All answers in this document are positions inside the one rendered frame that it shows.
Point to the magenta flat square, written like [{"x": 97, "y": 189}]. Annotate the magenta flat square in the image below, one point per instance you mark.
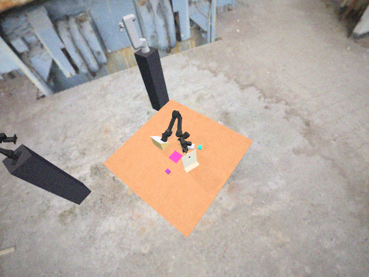
[{"x": 175, "y": 156}]

